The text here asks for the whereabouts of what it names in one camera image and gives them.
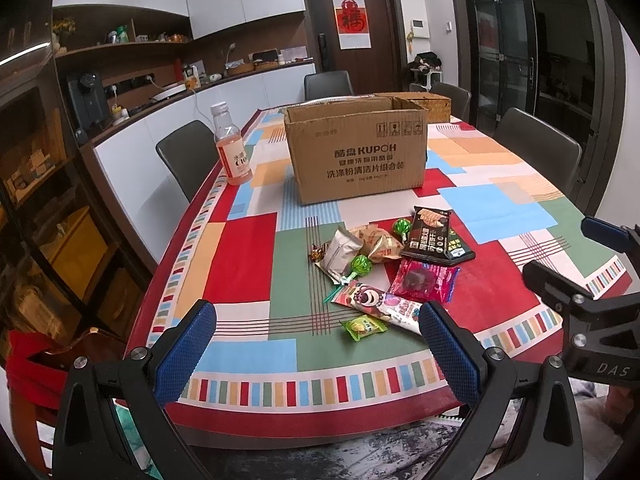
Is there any pink bear snack bar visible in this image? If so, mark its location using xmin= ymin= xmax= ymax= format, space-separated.
xmin=331 ymin=281 xmax=422 ymax=335

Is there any pink red jelly packet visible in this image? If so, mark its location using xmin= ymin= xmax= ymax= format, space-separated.
xmin=388 ymin=259 xmax=460 ymax=304

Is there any small green candy packet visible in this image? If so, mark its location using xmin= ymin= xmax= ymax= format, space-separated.
xmin=341 ymin=314 xmax=387 ymax=341

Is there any black cracker packet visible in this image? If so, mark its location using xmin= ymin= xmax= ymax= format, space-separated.
xmin=401 ymin=206 xmax=451 ymax=261

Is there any green lollipop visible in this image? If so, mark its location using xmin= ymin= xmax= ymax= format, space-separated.
xmin=323 ymin=255 xmax=373 ymax=304
xmin=393 ymin=218 xmax=412 ymax=244

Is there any gold fortune biscuit packet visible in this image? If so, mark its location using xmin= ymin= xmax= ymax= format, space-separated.
xmin=349 ymin=224 xmax=404 ymax=263

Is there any white silver snack pouch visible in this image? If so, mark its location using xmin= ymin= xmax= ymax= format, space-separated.
xmin=316 ymin=226 xmax=363 ymax=285

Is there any foil candy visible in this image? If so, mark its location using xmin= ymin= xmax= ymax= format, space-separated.
xmin=308 ymin=244 xmax=326 ymax=263

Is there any dark chair right near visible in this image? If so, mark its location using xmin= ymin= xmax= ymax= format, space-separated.
xmin=494 ymin=107 xmax=582 ymax=196

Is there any dark chair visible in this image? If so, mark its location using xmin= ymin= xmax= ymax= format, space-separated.
xmin=431 ymin=82 xmax=472 ymax=122
xmin=494 ymin=107 xmax=582 ymax=196
xmin=155 ymin=120 xmax=219 ymax=202

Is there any red cloth on chair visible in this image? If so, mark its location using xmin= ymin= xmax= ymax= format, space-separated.
xmin=6 ymin=327 xmax=100 ymax=411

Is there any colourful patchwork tablecloth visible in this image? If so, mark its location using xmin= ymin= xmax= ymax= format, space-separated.
xmin=129 ymin=108 xmax=631 ymax=440

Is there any dark chair left side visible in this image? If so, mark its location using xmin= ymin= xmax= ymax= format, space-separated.
xmin=155 ymin=120 xmax=219 ymax=202

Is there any dark chair right far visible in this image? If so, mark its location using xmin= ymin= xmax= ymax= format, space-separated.
xmin=431 ymin=82 xmax=472 ymax=122

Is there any woven wicker basket box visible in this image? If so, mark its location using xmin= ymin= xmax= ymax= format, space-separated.
xmin=376 ymin=92 xmax=452 ymax=124

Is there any brown cardboard box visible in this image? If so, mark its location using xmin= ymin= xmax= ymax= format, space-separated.
xmin=283 ymin=96 xmax=427 ymax=205

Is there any black coffee machine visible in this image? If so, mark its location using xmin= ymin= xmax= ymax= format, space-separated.
xmin=67 ymin=72 xmax=112 ymax=132

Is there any dark wooden door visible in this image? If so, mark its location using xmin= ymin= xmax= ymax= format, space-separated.
xmin=304 ymin=0 xmax=407 ymax=94

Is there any dark chair far end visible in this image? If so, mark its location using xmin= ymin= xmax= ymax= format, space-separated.
xmin=304 ymin=70 xmax=355 ymax=101

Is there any red fu door poster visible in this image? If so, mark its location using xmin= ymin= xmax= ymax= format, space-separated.
xmin=332 ymin=0 xmax=371 ymax=50

